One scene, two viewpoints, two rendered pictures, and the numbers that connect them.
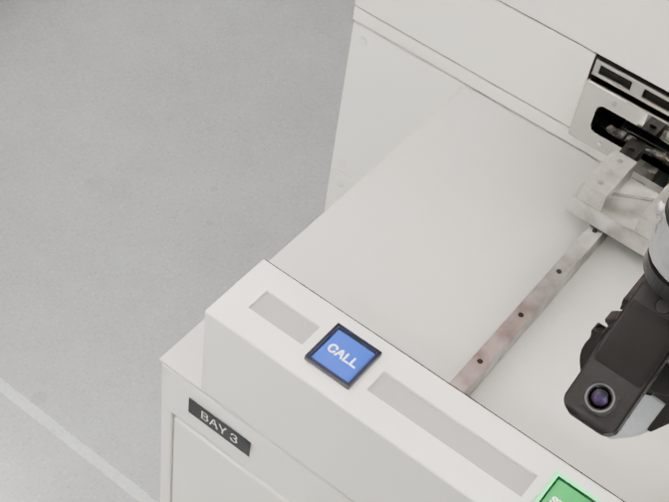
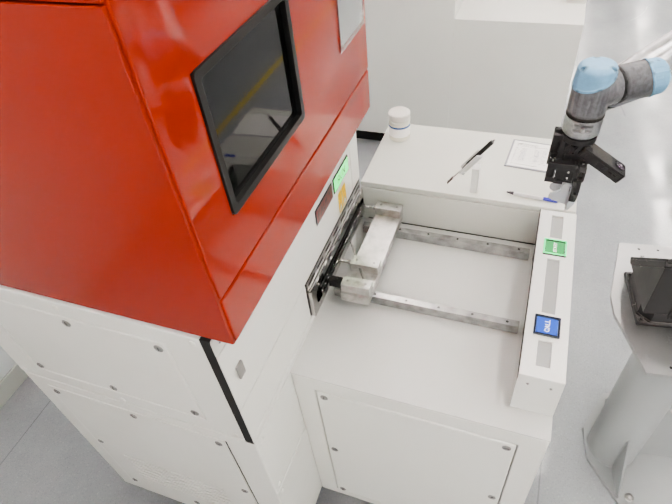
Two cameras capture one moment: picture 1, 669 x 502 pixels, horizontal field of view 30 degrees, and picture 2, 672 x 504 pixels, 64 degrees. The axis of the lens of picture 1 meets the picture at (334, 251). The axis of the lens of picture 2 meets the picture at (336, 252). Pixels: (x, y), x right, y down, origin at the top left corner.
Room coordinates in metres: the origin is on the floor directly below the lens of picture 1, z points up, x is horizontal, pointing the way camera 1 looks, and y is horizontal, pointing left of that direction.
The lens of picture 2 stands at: (1.25, 0.63, 1.98)
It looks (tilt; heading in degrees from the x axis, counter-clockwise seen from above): 45 degrees down; 265
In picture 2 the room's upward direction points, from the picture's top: 7 degrees counter-clockwise
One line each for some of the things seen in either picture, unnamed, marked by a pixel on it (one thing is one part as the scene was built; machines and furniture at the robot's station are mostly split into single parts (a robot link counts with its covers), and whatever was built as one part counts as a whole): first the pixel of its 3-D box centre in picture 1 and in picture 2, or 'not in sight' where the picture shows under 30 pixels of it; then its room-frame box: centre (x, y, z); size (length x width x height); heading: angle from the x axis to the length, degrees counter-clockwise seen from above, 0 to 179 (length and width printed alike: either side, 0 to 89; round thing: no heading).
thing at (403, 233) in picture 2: not in sight; (442, 240); (0.82, -0.48, 0.84); 0.50 x 0.02 x 0.03; 150
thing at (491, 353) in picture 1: (537, 300); (422, 307); (0.96, -0.25, 0.84); 0.50 x 0.02 x 0.03; 150
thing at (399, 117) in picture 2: not in sight; (399, 124); (0.85, -0.87, 1.01); 0.07 x 0.07 x 0.10
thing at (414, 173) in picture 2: not in sight; (470, 179); (0.67, -0.67, 0.89); 0.62 x 0.35 x 0.14; 150
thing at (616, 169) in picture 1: (607, 179); (356, 285); (1.12, -0.32, 0.89); 0.08 x 0.03 x 0.03; 150
